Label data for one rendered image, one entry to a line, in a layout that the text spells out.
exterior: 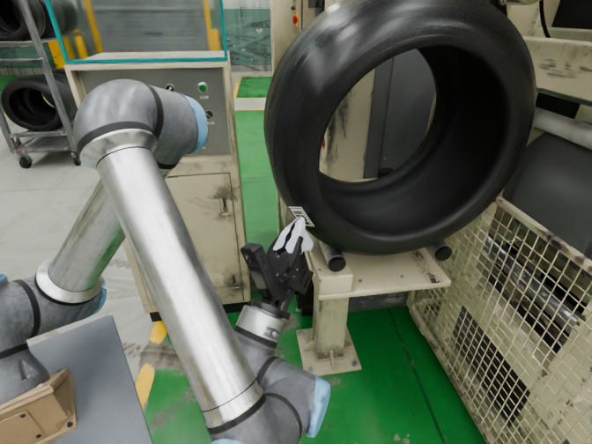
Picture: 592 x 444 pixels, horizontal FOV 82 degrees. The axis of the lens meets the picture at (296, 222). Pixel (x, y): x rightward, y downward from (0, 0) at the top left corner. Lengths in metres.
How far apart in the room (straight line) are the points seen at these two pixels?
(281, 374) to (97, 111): 0.51
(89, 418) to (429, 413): 1.26
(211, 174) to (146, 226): 0.98
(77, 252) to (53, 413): 0.35
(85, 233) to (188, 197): 0.74
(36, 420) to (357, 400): 1.16
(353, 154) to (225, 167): 0.59
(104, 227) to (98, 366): 0.45
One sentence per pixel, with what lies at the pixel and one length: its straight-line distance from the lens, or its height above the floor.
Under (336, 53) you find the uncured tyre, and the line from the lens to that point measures 0.65.
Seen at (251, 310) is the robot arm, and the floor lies 0.94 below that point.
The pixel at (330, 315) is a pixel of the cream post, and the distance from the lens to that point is 1.54.
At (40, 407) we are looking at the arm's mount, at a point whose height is 0.72.
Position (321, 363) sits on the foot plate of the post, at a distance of 1.75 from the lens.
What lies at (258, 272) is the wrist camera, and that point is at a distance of 0.67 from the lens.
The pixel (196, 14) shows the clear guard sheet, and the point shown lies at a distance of 1.40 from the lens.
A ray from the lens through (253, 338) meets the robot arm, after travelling 0.68.
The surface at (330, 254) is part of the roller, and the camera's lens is 0.85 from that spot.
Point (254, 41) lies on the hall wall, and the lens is 9.82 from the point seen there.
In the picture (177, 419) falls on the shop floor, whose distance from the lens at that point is 1.70.
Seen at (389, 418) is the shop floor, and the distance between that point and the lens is 1.67.
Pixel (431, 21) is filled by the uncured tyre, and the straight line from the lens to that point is 0.70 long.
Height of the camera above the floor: 1.44
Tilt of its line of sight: 32 degrees down
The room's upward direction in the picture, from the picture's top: straight up
